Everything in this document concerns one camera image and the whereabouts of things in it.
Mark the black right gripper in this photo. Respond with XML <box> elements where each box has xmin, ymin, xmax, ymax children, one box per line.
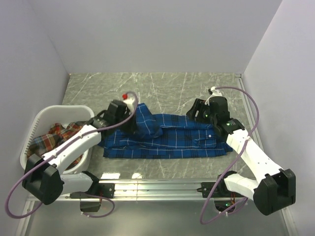
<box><xmin>186</xmin><ymin>98</ymin><xmax>217</xmax><ymax>125</ymax></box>

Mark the blue plaid long sleeve shirt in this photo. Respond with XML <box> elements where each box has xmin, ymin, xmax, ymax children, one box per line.
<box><xmin>98</xmin><ymin>103</ymin><xmax>233</xmax><ymax>159</ymax></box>

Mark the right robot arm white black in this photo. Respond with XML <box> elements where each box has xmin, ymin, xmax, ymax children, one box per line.
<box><xmin>187</xmin><ymin>95</ymin><xmax>296</xmax><ymax>215</ymax></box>

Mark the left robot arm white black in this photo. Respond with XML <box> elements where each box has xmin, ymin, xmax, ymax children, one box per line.
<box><xmin>22</xmin><ymin>98</ymin><xmax>138</xmax><ymax>205</ymax></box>

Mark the white plastic laundry basket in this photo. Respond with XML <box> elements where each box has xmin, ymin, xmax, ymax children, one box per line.
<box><xmin>20</xmin><ymin>105</ymin><xmax>95</xmax><ymax>169</ymax></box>

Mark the red brown plaid shirt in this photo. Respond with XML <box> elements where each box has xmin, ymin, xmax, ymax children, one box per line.
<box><xmin>27</xmin><ymin>121</ymin><xmax>86</xmax><ymax>159</ymax></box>

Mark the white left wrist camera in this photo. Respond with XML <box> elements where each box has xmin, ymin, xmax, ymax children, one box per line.
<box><xmin>122</xmin><ymin>93</ymin><xmax>138</xmax><ymax>111</ymax></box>

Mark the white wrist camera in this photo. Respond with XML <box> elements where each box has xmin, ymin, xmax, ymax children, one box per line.
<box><xmin>122</xmin><ymin>93</ymin><xmax>138</xmax><ymax>111</ymax></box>
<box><xmin>205</xmin><ymin>87</ymin><xmax>222</xmax><ymax>105</ymax></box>

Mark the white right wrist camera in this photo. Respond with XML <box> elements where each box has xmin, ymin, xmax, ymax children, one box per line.
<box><xmin>205</xmin><ymin>87</ymin><xmax>222</xmax><ymax>105</ymax></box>

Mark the aluminium mounting rail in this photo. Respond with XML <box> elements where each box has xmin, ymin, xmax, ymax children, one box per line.
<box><xmin>26</xmin><ymin>179</ymin><xmax>287</xmax><ymax>202</ymax></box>

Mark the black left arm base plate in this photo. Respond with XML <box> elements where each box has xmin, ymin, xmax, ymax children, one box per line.
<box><xmin>69</xmin><ymin>183</ymin><xmax>115</xmax><ymax>199</ymax></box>

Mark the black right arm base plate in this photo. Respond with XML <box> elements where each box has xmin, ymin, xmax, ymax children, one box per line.
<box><xmin>196</xmin><ymin>181</ymin><xmax>228</xmax><ymax>198</ymax></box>

